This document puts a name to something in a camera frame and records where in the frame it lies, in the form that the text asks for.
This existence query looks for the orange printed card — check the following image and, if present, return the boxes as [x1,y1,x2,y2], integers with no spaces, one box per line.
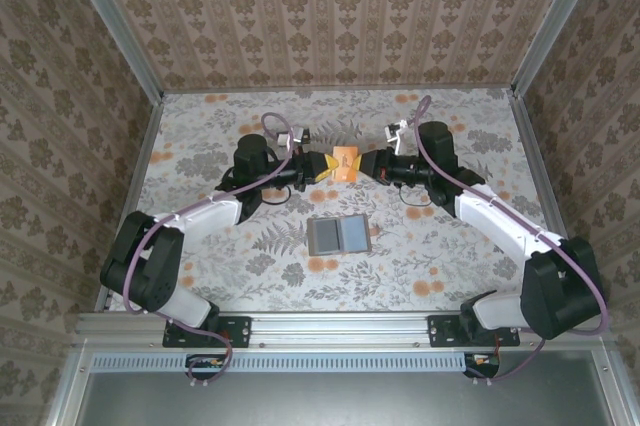
[331,144,360,183]

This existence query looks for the dark grey card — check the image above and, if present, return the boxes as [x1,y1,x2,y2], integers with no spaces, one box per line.
[312,219,342,253]

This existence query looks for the taupe leather card holder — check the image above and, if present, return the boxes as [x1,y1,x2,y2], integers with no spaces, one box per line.
[305,214,372,258]

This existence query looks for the floral patterned table cover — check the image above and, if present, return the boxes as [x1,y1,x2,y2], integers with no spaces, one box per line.
[102,89,581,313]

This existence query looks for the grey metal sheet panel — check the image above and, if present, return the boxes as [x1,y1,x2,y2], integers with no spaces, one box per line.
[47,345,629,426]

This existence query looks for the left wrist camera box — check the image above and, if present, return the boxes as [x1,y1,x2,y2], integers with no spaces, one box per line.
[274,125,311,148]

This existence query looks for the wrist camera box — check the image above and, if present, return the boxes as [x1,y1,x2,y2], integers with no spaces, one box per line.
[274,125,311,148]
[383,119,411,155]

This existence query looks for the black left gripper cable loop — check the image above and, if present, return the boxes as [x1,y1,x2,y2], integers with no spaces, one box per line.
[262,184,297,206]

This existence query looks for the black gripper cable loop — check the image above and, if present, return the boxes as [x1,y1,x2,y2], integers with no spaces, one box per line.
[262,184,297,206]
[396,184,437,208]

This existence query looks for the black right gripper cable loop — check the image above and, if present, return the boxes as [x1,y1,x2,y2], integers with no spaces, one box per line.
[396,184,437,208]

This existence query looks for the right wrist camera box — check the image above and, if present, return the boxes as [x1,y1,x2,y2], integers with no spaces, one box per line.
[383,119,411,155]

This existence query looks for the thin aluminium table edge rail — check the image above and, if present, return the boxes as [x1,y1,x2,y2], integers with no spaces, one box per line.
[162,87,516,96]

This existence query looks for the aluminium table side rail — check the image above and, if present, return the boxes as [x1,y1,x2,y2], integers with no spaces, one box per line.
[93,93,166,315]
[507,88,594,310]

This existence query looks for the aluminium extrusion rail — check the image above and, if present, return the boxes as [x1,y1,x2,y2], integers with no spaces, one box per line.
[73,310,614,347]

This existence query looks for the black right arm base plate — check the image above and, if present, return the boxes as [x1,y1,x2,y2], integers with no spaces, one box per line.
[427,314,521,349]

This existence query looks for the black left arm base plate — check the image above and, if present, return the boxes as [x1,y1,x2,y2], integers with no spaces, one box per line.
[162,314,252,349]

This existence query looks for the white slotted cable duct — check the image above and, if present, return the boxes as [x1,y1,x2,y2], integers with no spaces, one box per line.
[91,351,501,373]

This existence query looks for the aluminium frame post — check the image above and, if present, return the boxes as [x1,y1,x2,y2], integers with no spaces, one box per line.
[512,0,609,97]
[58,0,166,100]

